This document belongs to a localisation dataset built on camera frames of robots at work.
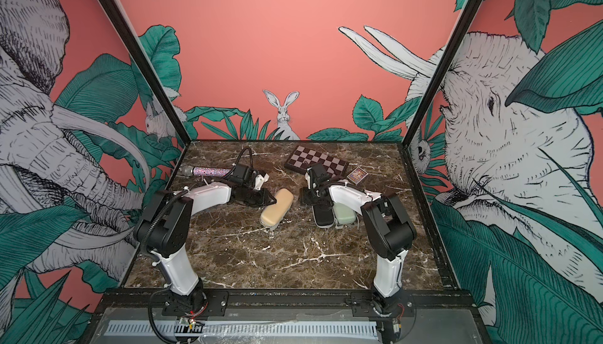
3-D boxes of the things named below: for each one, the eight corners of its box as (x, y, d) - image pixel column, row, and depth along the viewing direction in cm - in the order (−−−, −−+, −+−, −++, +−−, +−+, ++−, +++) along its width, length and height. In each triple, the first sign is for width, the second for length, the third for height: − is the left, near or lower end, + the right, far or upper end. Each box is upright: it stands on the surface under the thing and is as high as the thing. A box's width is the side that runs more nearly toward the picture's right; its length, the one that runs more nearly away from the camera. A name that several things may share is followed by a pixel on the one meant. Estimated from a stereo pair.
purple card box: (347, 177, 110) (347, 174, 108) (356, 168, 113) (357, 165, 112) (358, 185, 107) (359, 182, 105) (367, 175, 110) (368, 173, 109)
